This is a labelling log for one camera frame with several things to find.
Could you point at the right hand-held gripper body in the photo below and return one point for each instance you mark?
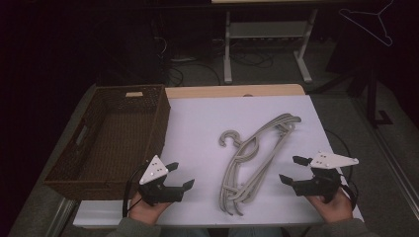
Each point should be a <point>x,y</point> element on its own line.
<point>324,182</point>

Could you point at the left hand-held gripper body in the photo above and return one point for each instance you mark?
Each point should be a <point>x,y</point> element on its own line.
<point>154,173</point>

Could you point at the grey plastic clothes hanger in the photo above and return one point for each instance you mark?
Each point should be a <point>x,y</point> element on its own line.
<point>225,184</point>
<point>267,159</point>
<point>230,132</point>
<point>230,179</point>

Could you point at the brown wicker basket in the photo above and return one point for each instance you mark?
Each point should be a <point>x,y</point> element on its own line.
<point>115,131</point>

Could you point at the person's right hand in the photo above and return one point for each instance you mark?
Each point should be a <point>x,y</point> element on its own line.
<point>336,210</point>

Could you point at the person's left hand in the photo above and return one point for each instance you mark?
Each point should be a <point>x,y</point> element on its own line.
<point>145,212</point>

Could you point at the white table mat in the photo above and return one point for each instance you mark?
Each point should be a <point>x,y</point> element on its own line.
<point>197,125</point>

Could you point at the black metal stand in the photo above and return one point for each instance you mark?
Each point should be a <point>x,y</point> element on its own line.
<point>372,98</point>

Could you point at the metal floor rail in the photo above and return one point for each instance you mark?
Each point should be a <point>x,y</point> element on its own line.
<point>395,164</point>

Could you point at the white frame desk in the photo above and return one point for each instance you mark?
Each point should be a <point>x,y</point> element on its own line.
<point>267,29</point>

